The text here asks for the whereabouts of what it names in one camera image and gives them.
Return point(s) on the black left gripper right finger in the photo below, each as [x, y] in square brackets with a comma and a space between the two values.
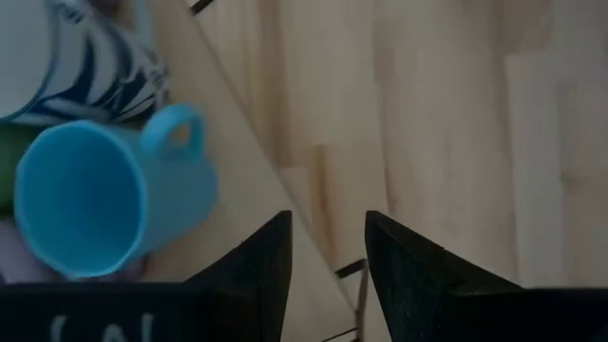
[413, 294]

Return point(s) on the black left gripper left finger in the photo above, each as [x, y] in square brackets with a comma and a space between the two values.
[252, 294]

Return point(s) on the blue and white patterned mug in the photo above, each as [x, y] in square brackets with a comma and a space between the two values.
[95, 81]

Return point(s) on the light blue mug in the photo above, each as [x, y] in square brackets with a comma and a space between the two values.
[81, 199]

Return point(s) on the green mug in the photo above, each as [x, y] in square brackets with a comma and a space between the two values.
[9, 166]

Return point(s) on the lilac ribbed mug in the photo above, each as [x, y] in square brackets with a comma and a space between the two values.
[19, 266]

